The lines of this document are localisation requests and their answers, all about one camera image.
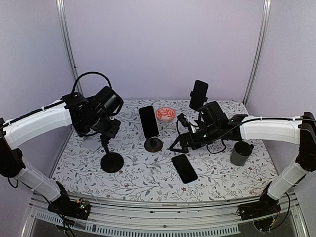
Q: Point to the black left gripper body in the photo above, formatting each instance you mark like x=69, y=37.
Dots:
x=101, y=126

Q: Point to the red white patterned bowl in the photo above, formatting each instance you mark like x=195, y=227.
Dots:
x=165, y=114

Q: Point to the small round base phone stand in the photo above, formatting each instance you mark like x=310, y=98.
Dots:
x=153, y=145

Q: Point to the right aluminium frame post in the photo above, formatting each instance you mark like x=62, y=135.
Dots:
x=258, y=52

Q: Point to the white flat phone stand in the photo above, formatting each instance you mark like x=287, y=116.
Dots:
x=91, y=143

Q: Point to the black phone with white edge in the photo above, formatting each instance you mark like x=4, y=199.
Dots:
x=148, y=121

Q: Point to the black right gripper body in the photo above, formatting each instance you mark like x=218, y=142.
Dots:
x=189, y=136

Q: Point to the aluminium front rail base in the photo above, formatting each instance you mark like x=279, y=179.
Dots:
x=123, y=218

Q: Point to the floral patterned tablecloth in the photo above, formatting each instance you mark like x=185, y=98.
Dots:
x=152, y=177

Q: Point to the dark grey mug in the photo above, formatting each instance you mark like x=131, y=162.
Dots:
x=240, y=153

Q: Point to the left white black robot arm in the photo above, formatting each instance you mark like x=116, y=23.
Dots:
x=83, y=114

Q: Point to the left aluminium frame post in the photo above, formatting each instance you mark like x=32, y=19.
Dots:
x=66, y=38

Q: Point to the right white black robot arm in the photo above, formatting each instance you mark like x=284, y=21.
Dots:
x=213, y=124

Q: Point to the black gooseneck stand round base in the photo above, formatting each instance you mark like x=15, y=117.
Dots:
x=111, y=162

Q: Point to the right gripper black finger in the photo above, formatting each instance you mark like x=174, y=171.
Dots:
x=177, y=144
x=179, y=150

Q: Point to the tall black clamp phone stand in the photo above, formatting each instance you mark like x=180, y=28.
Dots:
x=197, y=100

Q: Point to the aluminium frame post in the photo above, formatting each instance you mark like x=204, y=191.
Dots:
x=258, y=52
x=66, y=38

